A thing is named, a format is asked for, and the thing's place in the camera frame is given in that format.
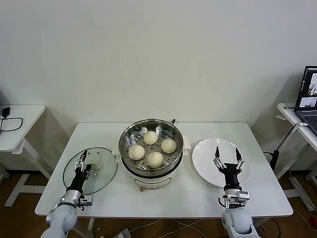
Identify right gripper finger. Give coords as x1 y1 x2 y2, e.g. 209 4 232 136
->
213 146 226 171
235 148 245 171

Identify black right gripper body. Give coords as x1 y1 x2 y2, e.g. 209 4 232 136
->
219 164 243 190

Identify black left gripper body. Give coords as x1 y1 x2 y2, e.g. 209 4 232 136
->
69 171 89 192

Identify glass lid with cream handle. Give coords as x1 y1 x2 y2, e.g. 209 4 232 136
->
62 146 118 195

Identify white steamed baozi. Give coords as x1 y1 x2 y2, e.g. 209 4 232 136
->
147 152 164 168
128 145 146 161
160 138 177 154
144 130 159 145

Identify white round plate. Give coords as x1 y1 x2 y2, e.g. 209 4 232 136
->
192 137 252 188

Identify black power brick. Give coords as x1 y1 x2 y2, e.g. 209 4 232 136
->
262 149 278 171

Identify stainless steel pot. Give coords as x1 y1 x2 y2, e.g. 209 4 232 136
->
118 119 184 176

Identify white side table with label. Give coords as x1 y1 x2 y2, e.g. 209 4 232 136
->
276 102 317 212

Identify white power strip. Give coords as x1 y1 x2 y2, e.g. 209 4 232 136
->
115 228 132 238

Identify open grey laptop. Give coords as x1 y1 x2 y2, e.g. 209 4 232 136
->
293 65 317 137

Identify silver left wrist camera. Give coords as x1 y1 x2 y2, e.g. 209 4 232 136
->
79 195 94 207

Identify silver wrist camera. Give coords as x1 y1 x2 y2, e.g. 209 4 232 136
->
225 191 250 208
79 195 94 207

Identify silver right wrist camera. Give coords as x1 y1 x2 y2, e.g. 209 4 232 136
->
225 191 250 208

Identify black floor cable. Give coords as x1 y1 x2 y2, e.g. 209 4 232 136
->
269 218 282 238

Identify white laptop cable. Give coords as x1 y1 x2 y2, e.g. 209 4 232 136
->
277 120 309 152

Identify white floor cable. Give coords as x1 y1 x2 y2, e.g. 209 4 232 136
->
128 218 206 235

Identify black power adapter with cable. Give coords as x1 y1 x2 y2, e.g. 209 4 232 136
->
0 107 24 134

